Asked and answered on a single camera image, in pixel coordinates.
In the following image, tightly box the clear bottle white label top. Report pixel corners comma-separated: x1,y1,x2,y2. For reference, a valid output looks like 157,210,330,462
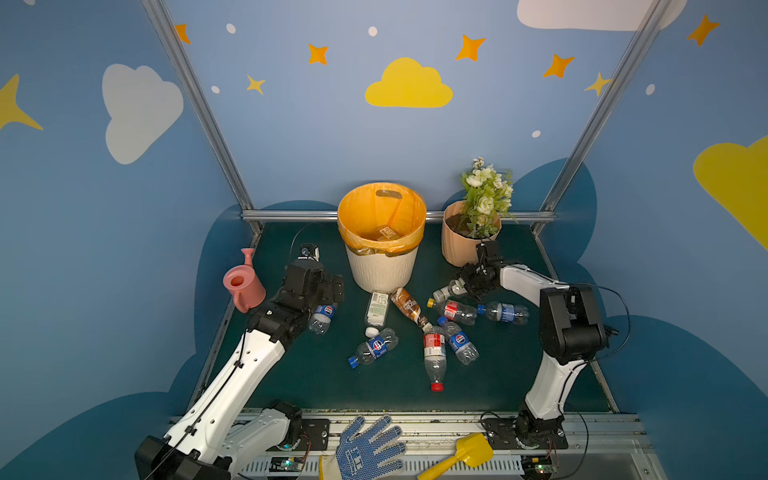
432,279,467,303

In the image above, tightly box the green white label bottle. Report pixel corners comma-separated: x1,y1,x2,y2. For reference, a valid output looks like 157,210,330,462
365,292,389,339

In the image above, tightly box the brown tea bottle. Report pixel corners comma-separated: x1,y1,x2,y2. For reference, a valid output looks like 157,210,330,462
389,287,429,331

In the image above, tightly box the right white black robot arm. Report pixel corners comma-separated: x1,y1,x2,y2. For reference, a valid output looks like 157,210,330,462
458,240,608,430

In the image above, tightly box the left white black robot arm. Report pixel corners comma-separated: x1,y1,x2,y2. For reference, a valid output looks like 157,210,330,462
134,256,344,479

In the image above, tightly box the white ribbed waste bin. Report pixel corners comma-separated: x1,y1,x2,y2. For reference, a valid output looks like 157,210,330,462
346,247,418,294

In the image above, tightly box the orange bin liner bag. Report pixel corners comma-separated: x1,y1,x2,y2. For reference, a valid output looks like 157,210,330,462
337,182,427,255

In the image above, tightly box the peach ribbed flower pot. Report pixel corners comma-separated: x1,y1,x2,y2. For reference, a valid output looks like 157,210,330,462
441,200,502,267

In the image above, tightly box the Pepsi bottle far left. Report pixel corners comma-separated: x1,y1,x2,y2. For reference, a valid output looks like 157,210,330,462
309,304,337,335

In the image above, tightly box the Pepsi bottle right side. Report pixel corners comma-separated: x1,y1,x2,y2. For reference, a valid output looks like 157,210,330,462
477,301,530,325

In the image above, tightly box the red label yellow cap bottle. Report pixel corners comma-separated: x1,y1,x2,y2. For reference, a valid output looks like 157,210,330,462
427,298,478,325

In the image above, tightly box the pink watering can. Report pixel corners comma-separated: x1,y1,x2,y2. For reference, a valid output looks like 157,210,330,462
223,248,266,313

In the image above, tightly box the Pepsi bottle centre right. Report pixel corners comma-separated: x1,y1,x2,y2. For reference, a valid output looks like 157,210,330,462
438,316,479,365

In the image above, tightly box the artificial white flower plant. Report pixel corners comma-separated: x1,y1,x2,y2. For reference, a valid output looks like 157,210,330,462
458,156,514,240

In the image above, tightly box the red label cola bottle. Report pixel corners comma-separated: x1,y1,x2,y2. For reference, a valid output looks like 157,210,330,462
423,325,447,392

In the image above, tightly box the Pepsi bottle centre blue cap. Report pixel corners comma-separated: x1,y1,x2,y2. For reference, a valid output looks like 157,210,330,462
348,328,399,369

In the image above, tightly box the yellow toy shovel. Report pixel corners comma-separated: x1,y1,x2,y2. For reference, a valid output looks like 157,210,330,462
417,433,494,480

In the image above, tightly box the blue dotted work glove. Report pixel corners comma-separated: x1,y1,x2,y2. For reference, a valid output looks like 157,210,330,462
327,415,406,480

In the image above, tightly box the left controller board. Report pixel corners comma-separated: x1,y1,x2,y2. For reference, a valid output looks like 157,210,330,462
269,457,304,474

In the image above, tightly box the controller board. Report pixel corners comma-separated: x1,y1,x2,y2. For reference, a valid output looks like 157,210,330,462
520,456,558,480
269,457,304,474

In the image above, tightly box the right controller board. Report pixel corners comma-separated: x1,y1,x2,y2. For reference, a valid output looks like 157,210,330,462
520,456,558,480

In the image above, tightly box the aluminium frame rear bar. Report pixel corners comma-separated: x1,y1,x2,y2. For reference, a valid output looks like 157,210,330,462
241,209,556,225

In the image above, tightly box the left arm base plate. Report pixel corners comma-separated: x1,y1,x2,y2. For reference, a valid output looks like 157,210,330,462
278,418,330,452

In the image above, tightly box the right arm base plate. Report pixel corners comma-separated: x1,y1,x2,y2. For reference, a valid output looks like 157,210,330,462
479,410,568,450

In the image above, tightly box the aluminium frame right post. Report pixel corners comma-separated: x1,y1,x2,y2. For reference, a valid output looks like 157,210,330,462
531,0,673,238

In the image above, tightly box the aluminium frame post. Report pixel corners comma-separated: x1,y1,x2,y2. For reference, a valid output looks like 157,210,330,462
141,0,263,238
531,0,673,238

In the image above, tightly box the aluminium frame left post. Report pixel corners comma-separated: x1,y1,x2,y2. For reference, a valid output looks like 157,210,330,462
141,0,263,238

